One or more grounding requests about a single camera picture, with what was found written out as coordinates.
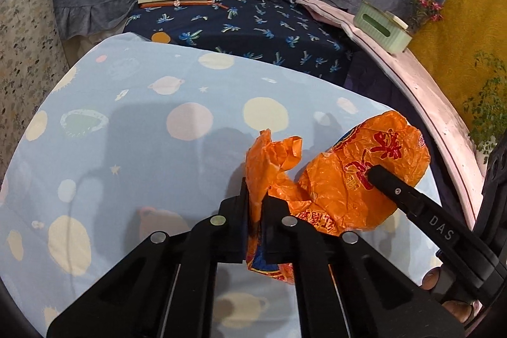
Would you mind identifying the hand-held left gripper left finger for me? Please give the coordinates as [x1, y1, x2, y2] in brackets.
[47, 177, 251, 338]

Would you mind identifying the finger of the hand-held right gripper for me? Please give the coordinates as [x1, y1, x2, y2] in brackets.
[366, 164, 474, 248]

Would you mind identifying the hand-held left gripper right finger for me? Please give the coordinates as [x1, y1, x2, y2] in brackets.
[260, 193, 465, 338]

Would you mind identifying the orange printed plastic bag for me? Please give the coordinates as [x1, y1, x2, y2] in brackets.
[295, 110, 431, 236]

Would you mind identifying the person's right hand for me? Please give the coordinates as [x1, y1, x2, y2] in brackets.
[420, 266, 482, 323]

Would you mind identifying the blue planet print tablecloth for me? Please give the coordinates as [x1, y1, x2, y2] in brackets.
[0, 33, 442, 338]

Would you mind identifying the dark purple cloth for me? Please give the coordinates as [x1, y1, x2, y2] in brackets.
[343, 49, 468, 216]

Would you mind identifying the pink cloth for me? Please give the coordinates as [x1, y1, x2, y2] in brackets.
[293, 0, 490, 232]

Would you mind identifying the green plant in white pot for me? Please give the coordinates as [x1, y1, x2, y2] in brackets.
[463, 51, 507, 164]

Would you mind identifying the mint green tissue box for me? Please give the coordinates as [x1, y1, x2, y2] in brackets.
[354, 0, 413, 54]

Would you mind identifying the navy palm print cloth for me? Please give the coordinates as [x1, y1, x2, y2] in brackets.
[123, 0, 357, 85]

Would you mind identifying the yellow patterned cloth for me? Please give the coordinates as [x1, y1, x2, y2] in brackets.
[408, 0, 507, 137]

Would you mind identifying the glass vase with pink flowers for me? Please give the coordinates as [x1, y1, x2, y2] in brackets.
[404, 0, 444, 34]

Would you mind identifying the orange pen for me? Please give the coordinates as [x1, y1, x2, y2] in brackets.
[140, 0, 228, 11]

